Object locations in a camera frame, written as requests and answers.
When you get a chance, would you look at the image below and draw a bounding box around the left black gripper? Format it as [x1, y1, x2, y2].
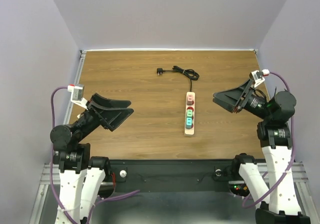
[74, 91, 135, 141]

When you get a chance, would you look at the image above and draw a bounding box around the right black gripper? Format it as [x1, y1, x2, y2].
[212, 78, 273, 121]

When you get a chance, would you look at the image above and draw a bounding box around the pink plug adapter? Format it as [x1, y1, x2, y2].
[186, 94, 194, 106]

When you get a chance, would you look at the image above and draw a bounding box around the green plug adapter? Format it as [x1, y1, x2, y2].
[186, 109, 194, 119]

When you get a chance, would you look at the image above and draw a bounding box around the teal plug adapter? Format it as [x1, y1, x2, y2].
[185, 117, 193, 129]

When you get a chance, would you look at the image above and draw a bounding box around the white power strip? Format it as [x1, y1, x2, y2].
[184, 91, 196, 137]

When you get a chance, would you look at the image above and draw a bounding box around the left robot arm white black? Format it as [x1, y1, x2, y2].
[50, 90, 134, 224]

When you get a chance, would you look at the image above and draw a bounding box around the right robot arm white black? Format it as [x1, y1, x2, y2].
[213, 79, 311, 224]

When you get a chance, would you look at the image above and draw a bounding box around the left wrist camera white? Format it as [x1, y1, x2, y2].
[67, 84, 88, 109]

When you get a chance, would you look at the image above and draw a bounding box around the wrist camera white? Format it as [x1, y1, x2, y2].
[249, 70, 265, 88]
[67, 84, 88, 109]

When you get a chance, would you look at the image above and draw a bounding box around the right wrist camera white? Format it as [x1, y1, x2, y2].
[249, 70, 265, 88]

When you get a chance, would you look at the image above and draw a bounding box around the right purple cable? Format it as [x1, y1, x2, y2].
[241, 69, 298, 209]

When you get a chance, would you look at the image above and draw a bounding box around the black power cord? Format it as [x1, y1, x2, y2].
[162, 65, 200, 93]

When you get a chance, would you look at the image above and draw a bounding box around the black wall plug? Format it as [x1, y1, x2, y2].
[156, 68, 163, 76]

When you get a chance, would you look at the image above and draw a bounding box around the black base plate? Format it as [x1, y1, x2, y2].
[110, 159, 244, 193]

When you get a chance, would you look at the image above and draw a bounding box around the aluminium frame rail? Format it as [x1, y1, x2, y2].
[40, 164, 60, 185]

